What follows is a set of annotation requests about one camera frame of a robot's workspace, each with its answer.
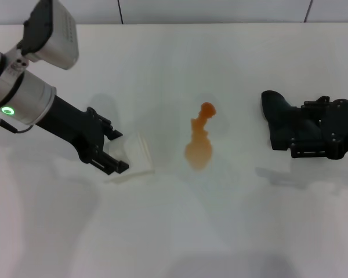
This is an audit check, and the dark blue rag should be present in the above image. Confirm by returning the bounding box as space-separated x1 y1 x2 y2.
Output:
260 90 322 151

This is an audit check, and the translucent white plastic cup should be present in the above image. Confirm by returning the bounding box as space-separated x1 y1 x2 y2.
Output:
104 131 156 185

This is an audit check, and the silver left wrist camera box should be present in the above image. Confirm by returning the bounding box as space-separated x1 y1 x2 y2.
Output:
20 0 80 71

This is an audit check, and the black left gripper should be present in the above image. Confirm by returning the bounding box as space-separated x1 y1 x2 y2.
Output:
36 94 131 176

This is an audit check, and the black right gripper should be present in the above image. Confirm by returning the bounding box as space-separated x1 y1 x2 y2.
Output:
289 96 348 160

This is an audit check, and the brown water stain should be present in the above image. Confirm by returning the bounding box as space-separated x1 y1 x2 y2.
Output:
183 102 217 173

